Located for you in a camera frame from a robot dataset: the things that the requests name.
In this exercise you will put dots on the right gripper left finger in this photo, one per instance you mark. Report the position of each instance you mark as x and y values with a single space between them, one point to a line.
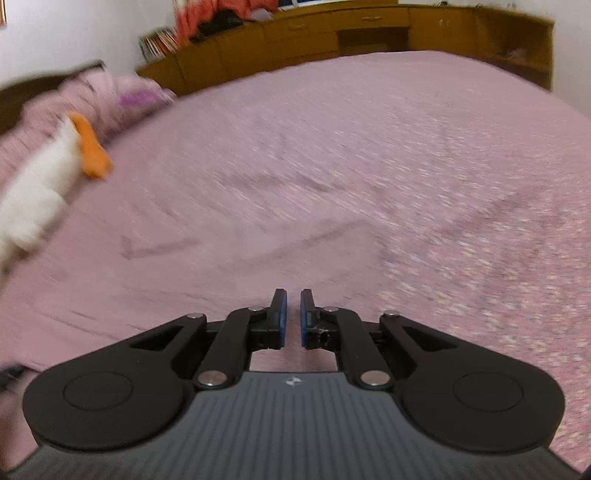
131 391

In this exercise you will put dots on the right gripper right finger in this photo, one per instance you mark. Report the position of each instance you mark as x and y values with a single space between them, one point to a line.
459 393

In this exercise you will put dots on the mauve knitted cardigan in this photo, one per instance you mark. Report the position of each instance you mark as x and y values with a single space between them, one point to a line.
103 278

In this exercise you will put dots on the white plush goose toy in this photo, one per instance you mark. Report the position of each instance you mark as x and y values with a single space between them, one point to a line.
36 197

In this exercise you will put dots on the pink floral bed sheet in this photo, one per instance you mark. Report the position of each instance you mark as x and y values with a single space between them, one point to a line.
480 180

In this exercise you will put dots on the pink folded quilt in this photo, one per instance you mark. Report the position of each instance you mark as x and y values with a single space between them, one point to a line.
92 94

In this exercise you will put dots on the purple pillow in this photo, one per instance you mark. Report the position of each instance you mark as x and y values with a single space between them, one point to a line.
138 97

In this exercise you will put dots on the dark wooden headboard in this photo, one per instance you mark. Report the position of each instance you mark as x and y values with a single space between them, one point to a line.
16 95

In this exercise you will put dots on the row of books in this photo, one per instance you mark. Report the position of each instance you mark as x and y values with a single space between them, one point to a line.
158 44

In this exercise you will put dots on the wooden cabinet unit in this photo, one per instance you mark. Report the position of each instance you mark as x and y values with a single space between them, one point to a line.
516 42

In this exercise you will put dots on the red floral curtain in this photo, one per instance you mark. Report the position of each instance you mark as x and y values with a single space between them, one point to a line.
190 15

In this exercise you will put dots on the black garment on cabinet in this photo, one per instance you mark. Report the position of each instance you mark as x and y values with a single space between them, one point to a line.
222 21

